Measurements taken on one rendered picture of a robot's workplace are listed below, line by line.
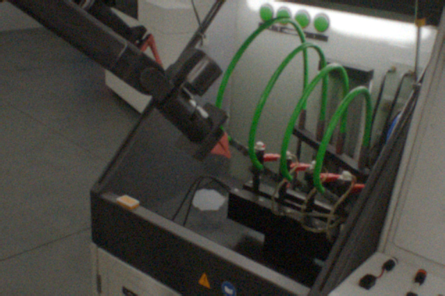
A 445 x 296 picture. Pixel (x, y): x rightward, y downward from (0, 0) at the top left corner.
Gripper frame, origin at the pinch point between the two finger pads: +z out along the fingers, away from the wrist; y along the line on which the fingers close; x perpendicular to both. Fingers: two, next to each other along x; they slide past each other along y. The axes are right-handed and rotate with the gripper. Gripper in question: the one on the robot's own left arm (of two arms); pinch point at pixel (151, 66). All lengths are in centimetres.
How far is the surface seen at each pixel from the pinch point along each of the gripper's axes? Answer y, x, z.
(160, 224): 5.2, 26.2, 26.6
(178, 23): 226, -140, 114
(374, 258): -36, 13, 50
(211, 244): -8.1, 25.5, 32.1
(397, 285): -45, 18, 49
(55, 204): 206, 14, 99
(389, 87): -22, -32, 49
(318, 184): -30.1, 7.2, 30.9
